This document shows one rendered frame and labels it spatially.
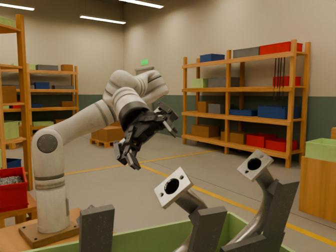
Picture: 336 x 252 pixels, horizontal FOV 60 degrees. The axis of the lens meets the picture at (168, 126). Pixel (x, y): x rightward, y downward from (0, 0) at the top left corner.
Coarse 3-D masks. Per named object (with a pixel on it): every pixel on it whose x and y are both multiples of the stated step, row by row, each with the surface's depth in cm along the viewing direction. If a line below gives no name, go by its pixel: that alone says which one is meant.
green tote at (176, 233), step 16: (160, 224) 79; (176, 224) 80; (192, 224) 82; (224, 224) 86; (240, 224) 82; (112, 240) 73; (128, 240) 74; (144, 240) 76; (160, 240) 78; (176, 240) 80; (224, 240) 87
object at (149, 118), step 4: (144, 116) 59; (148, 116) 59; (152, 116) 58; (156, 116) 58; (160, 116) 57; (164, 116) 56; (140, 120) 59; (144, 120) 59; (148, 120) 58; (152, 120) 57; (156, 120) 57; (160, 120) 56; (156, 124) 58; (160, 124) 58; (156, 128) 60; (160, 128) 59
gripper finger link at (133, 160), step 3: (129, 153) 56; (129, 156) 55; (132, 156) 56; (129, 159) 55; (132, 159) 54; (135, 159) 56; (132, 162) 54; (135, 162) 54; (132, 165) 54; (135, 165) 54; (138, 165) 55; (138, 168) 54
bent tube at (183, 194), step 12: (180, 168) 44; (168, 180) 44; (180, 180) 42; (156, 192) 43; (168, 192) 44; (180, 192) 41; (192, 192) 44; (168, 204) 41; (180, 204) 43; (192, 204) 44; (204, 204) 46; (192, 228) 50
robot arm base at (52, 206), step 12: (36, 180) 92; (48, 180) 91; (60, 180) 94; (36, 192) 92; (48, 192) 91; (60, 192) 94; (36, 204) 93; (48, 204) 91; (60, 204) 93; (48, 216) 92; (60, 216) 93; (48, 228) 92; (60, 228) 94
